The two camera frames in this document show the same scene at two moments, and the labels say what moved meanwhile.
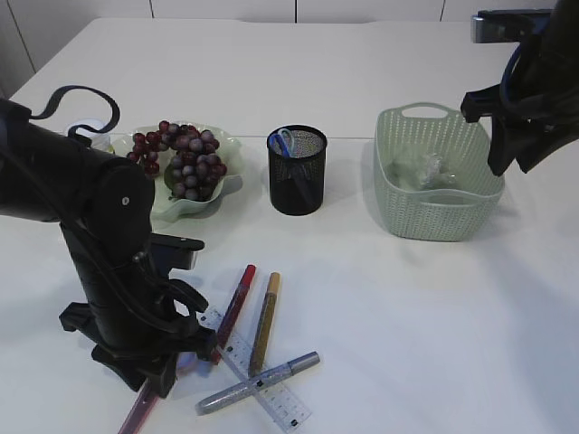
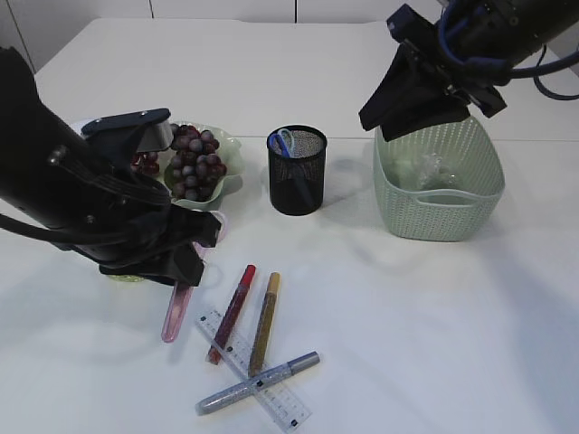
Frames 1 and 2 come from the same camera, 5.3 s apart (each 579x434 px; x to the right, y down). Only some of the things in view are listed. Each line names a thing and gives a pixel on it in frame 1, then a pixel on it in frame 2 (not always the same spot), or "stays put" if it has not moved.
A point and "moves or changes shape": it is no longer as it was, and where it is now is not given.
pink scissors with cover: (147, 398) moves or changes shape
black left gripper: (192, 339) -> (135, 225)
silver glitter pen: (210, 402) stays put
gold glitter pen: (262, 336) stays put
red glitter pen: (232, 314) stays put
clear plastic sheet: (428, 172) stays put
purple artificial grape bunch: (197, 165) stays put
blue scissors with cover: (284, 140) stays put
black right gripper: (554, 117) -> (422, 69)
